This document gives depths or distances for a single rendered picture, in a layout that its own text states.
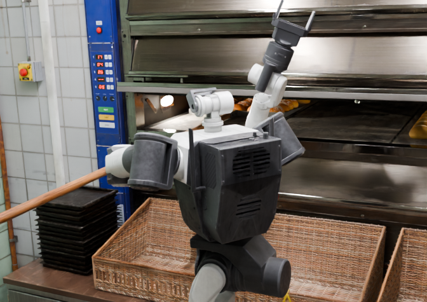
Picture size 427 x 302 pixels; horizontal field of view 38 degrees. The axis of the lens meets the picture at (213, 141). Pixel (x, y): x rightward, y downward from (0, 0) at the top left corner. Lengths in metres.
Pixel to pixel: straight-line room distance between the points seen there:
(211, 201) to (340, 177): 1.05
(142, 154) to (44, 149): 1.75
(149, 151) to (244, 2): 1.14
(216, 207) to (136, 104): 1.41
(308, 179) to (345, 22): 0.68
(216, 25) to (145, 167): 1.19
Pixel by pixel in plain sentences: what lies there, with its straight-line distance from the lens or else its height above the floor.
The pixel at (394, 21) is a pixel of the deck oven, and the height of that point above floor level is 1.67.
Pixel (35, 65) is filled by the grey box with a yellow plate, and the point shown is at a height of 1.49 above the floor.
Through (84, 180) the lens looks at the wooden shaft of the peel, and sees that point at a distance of 2.14.
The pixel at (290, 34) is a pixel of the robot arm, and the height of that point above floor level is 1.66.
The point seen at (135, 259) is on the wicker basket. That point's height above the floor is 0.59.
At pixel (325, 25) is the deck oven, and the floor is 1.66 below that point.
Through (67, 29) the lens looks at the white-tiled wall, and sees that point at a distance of 3.17.
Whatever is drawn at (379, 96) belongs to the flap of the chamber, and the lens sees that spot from 2.38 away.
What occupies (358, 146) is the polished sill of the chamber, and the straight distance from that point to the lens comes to 2.59.
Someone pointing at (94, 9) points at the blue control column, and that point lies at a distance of 3.02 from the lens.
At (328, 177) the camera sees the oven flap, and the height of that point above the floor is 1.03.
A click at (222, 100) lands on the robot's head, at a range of 1.80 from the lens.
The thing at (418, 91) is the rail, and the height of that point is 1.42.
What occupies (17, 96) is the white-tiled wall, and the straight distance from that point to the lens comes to 3.44.
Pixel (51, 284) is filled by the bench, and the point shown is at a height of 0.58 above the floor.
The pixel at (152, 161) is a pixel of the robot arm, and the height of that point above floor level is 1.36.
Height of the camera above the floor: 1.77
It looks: 13 degrees down
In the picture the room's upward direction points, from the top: 2 degrees counter-clockwise
